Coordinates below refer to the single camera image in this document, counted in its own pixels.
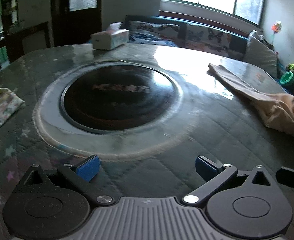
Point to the dark blue sofa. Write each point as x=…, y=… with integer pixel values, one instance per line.
x=238, y=41

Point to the colourful pinwheel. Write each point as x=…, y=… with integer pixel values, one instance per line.
x=277, y=27

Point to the dark wooden door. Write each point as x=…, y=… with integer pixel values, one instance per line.
x=59, y=17

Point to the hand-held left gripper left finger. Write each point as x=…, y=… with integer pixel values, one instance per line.
x=88, y=168

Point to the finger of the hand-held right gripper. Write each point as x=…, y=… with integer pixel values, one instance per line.
x=292, y=176

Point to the black round induction cooktop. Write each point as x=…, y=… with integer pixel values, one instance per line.
x=119, y=100

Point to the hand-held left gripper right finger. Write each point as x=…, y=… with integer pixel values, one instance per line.
x=204, y=168

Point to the grey pillow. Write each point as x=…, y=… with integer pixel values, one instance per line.
x=259, y=52

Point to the green plastic bowl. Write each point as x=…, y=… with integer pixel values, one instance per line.
x=288, y=77

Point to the butterfly cushion with pink print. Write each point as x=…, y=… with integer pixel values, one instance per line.
x=212, y=37

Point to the white tissue box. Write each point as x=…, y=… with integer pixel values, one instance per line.
x=106, y=40

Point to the cream sweater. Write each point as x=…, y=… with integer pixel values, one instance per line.
x=274, y=107

